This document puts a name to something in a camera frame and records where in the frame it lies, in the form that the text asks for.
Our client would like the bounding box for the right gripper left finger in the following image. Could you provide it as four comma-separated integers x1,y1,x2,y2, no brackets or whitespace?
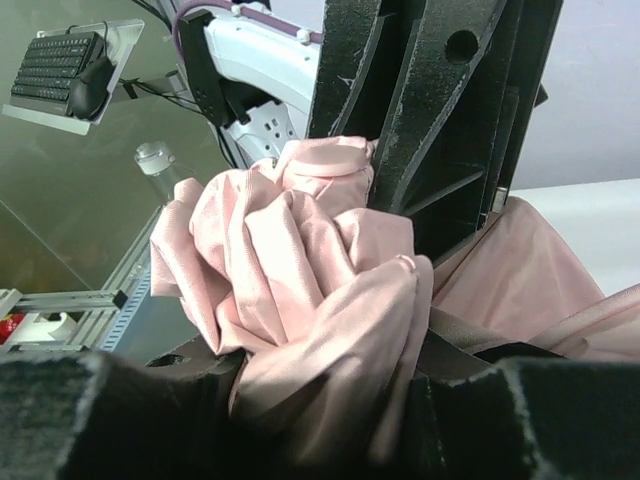
1,342,244,479

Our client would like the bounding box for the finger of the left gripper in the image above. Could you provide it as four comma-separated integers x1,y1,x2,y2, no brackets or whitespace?
307,0,425,140
369,1,558,264

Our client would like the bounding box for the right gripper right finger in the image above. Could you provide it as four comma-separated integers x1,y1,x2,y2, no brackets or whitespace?
409,309,639,479

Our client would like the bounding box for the pink folding umbrella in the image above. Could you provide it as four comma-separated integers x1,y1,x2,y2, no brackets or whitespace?
150,137,639,479

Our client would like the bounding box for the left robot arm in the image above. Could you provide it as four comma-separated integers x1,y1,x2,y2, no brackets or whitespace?
173,1,562,264

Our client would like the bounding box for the clear glass bottle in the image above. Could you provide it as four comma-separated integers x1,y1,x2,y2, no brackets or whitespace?
134,141,195,205

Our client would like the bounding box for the black computer mouse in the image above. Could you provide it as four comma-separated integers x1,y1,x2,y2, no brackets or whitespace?
68,56,115,120

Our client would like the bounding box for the keyboard tray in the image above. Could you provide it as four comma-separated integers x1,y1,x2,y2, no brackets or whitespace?
2,19,145,135

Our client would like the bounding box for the black keyboard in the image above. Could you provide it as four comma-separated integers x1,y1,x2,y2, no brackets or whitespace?
11,31,104,103

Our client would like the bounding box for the aluminium frame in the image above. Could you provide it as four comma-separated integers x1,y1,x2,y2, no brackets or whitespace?
1,210,160,354

